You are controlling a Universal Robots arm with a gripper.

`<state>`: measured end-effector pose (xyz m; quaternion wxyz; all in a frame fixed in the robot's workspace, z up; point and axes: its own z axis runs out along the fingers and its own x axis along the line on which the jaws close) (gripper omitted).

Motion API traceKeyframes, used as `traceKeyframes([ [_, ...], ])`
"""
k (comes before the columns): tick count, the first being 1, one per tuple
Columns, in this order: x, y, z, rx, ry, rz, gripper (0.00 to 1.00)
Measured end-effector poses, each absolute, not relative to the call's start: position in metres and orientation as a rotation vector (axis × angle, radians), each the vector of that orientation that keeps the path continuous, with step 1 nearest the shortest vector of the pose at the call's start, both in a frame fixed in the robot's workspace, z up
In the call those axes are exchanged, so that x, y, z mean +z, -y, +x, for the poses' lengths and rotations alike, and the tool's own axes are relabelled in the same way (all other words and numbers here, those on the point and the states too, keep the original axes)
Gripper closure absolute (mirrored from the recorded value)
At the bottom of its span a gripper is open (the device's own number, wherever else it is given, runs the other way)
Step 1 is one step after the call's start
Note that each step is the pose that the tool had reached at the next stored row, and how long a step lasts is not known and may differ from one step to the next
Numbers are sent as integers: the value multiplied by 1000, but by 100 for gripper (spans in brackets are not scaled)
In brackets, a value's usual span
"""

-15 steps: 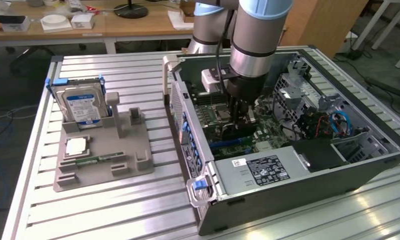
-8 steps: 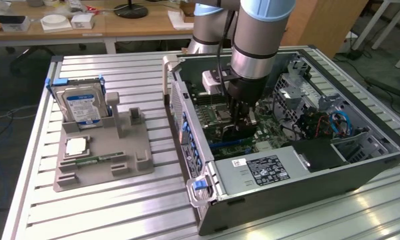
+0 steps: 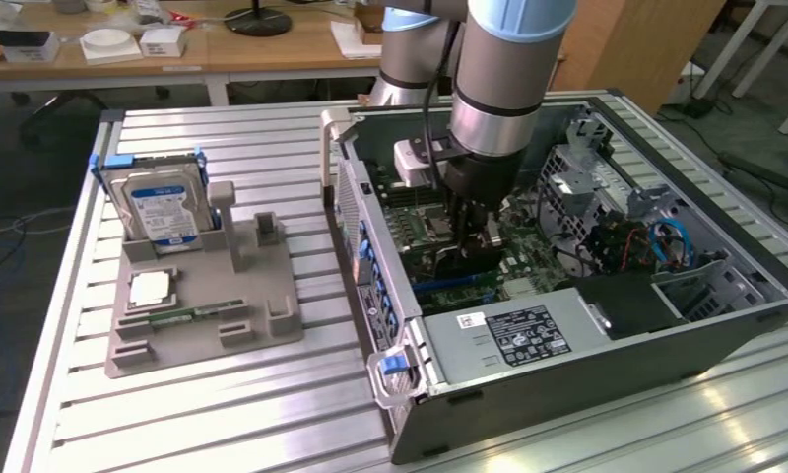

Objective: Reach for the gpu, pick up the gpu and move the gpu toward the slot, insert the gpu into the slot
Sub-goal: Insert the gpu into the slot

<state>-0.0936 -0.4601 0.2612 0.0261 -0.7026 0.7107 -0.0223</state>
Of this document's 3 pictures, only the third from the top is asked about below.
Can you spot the green motherboard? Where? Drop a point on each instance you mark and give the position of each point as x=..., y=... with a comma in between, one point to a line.
x=532, y=256

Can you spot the wooden desk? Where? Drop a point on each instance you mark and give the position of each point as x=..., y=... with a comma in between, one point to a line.
x=72, y=71

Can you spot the silver metal drive cage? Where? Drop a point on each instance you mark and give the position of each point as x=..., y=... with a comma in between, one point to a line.
x=577, y=187

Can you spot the hard disk with blue caddy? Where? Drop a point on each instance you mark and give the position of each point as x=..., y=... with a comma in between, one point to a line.
x=160, y=212

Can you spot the black gpu with metal bracket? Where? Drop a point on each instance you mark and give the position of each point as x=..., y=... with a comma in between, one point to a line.
x=449, y=266

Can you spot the brown cardboard box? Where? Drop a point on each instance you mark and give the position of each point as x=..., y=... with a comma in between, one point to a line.
x=368, y=15

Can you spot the blue case latch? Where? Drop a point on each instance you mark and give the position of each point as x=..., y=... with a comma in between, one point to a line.
x=394, y=367

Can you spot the grey parts rack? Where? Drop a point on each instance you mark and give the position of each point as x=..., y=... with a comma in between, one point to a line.
x=197, y=345

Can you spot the black lamp base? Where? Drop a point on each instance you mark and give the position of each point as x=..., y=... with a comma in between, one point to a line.
x=258, y=23

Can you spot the silver disk bay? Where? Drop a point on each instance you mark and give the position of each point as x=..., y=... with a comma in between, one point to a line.
x=703, y=290

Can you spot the black open PC case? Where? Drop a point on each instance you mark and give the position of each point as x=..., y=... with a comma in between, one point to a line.
x=564, y=394

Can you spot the green RAM stick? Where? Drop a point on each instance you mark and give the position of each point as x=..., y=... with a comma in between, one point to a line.
x=177, y=313

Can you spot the white box with black lid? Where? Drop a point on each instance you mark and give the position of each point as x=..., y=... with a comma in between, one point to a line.
x=25, y=47

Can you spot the silver CPU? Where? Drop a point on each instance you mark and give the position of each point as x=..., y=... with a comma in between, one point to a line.
x=150, y=288

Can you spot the white paper stack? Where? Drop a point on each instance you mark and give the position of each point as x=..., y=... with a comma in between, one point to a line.
x=354, y=44

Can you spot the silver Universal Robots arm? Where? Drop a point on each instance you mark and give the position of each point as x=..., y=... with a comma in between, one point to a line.
x=505, y=74

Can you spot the black chair base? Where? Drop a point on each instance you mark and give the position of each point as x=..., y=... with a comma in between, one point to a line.
x=58, y=106

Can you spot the CPU socket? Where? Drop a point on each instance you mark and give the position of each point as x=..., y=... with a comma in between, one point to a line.
x=436, y=224

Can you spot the grey power supply unit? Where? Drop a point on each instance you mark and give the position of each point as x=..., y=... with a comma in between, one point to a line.
x=519, y=340

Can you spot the small white labelled box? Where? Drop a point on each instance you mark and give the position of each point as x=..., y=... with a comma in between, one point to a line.
x=162, y=43

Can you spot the white table frame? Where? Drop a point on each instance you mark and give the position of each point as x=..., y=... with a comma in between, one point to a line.
x=716, y=64

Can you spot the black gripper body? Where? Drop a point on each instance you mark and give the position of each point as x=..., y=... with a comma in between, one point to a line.
x=483, y=180

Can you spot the grey cup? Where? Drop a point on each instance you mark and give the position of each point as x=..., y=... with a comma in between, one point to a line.
x=70, y=6

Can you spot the wooden cabinet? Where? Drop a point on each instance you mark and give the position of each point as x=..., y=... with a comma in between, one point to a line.
x=637, y=49

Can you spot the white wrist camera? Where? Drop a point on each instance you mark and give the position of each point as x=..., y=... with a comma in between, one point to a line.
x=413, y=165

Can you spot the white round container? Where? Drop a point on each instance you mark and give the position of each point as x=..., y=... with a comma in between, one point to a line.
x=110, y=45

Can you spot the blue expansion slot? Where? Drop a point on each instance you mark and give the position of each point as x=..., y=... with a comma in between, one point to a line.
x=436, y=286

